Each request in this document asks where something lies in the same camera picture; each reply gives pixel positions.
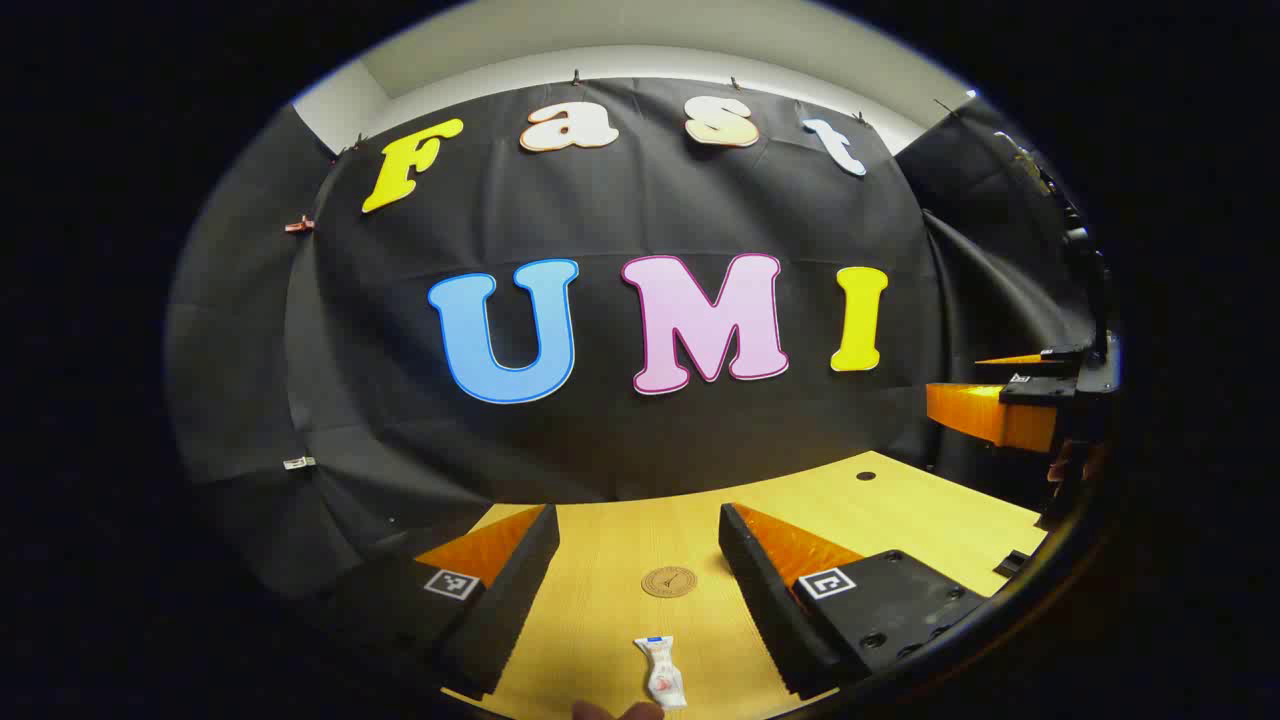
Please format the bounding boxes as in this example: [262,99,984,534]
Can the round brown coaster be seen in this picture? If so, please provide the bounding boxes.
[641,566,697,599]

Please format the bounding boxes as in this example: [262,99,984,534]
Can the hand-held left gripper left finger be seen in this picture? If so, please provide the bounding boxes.
[310,503,561,701]

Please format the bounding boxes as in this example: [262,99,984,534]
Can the wooden desktop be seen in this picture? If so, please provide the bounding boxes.
[440,450,1049,720]

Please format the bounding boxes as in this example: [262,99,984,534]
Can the black backdrop cloth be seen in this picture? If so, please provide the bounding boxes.
[165,75,1101,601]

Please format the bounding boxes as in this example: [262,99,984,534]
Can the white toothpaste tube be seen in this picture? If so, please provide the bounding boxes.
[634,635,689,711]

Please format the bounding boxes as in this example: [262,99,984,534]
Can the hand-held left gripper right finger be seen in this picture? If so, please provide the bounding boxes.
[718,502,996,701]

